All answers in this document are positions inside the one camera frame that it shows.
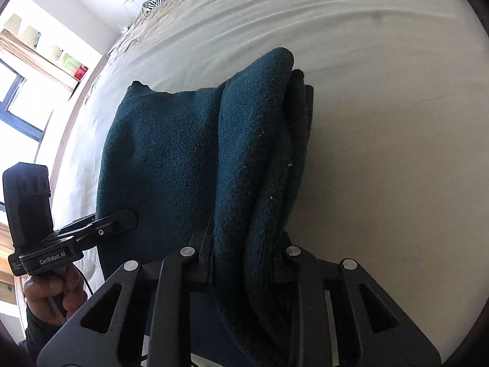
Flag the black cable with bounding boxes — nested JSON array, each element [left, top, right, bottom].
[[75, 267, 94, 297]]

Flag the person's left forearm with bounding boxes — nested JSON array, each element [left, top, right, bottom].
[[23, 311, 58, 360]]

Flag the cream cup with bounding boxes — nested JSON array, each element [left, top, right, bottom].
[[21, 26, 42, 48], [3, 13, 24, 35], [44, 44, 64, 62]]

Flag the light wooden furniture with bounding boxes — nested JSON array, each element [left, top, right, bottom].
[[0, 224, 25, 314]]

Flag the green glass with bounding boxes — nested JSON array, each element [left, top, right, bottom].
[[61, 53, 82, 73]]

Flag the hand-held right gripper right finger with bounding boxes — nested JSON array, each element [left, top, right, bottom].
[[272, 232, 444, 367]]

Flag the person's left hand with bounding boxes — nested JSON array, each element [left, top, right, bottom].
[[22, 265, 89, 327]]

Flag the wooden wall shelf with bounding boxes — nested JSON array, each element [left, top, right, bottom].
[[0, 30, 83, 93]]

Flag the dark teal knit sweater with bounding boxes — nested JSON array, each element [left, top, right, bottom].
[[95, 47, 314, 367]]

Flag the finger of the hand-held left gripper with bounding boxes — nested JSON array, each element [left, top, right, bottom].
[[53, 209, 139, 246]]

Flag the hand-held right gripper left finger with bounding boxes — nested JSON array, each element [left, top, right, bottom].
[[36, 218, 215, 367]]

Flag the white bed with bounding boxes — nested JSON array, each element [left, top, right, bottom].
[[50, 0, 489, 364]]

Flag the dark framed window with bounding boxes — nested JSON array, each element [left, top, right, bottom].
[[0, 59, 52, 144]]

